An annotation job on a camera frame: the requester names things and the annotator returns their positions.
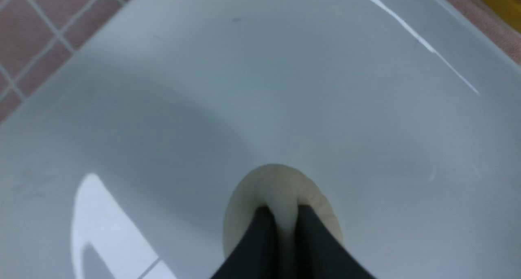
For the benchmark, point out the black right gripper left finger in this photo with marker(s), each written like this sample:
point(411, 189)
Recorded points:
point(256, 255)

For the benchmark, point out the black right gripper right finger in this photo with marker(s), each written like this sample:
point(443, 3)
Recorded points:
point(319, 255)

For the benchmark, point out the beige steamed bun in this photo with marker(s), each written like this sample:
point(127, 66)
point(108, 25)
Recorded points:
point(282, 189)

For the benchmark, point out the white square plate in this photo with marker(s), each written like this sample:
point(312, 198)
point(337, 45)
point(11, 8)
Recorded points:
point(405, 115)

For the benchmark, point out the yellow-rimmed bamboo steamer basket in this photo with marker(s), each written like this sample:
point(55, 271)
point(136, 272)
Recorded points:
point(508, 10)

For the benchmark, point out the pink checkered tablecloth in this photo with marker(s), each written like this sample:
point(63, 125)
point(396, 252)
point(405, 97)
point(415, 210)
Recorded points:
point(38, 36)

